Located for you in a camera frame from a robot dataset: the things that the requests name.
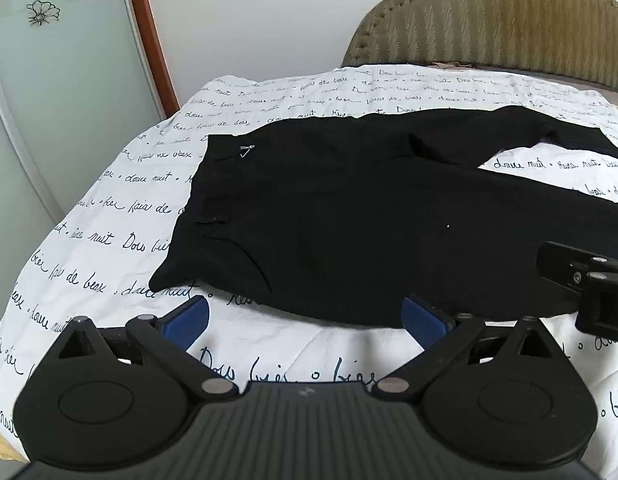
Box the black pants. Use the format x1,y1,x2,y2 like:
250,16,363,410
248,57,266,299
150,105,618,328

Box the olive upholstered headboard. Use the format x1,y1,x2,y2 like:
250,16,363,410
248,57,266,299
341,0,618,92

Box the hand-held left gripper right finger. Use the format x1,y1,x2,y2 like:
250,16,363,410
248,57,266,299
376,295,560,401

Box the brown wooden door frame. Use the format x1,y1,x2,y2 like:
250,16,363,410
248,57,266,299
122,0,182,117

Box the white script-printed bed sheet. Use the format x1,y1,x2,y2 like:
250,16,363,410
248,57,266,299
0,62,618,466

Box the yellow mattress cover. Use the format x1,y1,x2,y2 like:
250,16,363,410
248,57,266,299
0,422,32,467

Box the floral frosted glass door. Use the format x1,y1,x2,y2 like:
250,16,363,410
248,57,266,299
0,0,166,281

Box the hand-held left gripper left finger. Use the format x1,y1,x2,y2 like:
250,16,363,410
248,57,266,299
58,295,240,400

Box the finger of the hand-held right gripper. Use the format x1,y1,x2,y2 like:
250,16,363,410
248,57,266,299
535,241,618,346

